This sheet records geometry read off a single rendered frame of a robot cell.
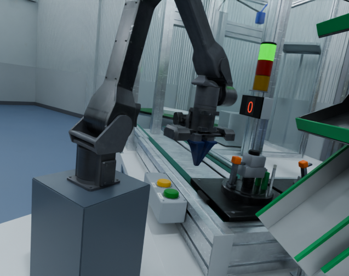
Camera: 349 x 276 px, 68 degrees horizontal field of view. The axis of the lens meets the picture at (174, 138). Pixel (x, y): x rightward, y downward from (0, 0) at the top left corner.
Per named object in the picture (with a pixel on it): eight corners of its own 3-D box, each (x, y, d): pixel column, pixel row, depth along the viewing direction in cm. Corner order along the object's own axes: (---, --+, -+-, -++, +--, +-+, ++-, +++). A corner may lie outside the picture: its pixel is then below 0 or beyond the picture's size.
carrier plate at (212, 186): (228, 225, 57) (229, 216, 57) (189, 183, 79) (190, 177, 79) (311, 220, 65) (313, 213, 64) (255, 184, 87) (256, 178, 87)
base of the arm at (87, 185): (65, 179, 43) (67, 144, 42) (97, 171, 48) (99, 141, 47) (91, 193, 39) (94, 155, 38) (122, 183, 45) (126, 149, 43)
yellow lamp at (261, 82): (258, 90, 84) (261, 74, 84) (249, 89, 89) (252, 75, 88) (270, 92, 86) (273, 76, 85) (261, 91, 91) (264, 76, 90)
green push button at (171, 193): (165, 202, 64) (166, 194, 64) (161, 195, 68) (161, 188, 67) (179, 201, 65) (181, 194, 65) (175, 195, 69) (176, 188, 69)
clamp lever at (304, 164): (304, 186, 77) (302, 163, 74) (299, 183, 78) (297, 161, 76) (314, 182, 77) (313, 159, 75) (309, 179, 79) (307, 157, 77)
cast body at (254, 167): (244, 178, 68) (249, 152, 66) (235, 172, 72) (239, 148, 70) (270, 178, 70) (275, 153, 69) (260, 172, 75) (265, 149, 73)
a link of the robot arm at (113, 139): (93, 157, 38) (97, 114, 37) (66, 143, 44) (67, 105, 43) (129, 153, 43) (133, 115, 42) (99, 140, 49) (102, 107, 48)
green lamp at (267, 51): (263, 58, 83) (267, 42, 82) (255, 59, 87) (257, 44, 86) (276, 61, 84) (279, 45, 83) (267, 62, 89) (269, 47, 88)
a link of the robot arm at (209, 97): (208, 75, 57) (229, 79, 64) (188, 73, 60) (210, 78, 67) (203, 106, 58) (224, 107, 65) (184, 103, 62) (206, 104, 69)
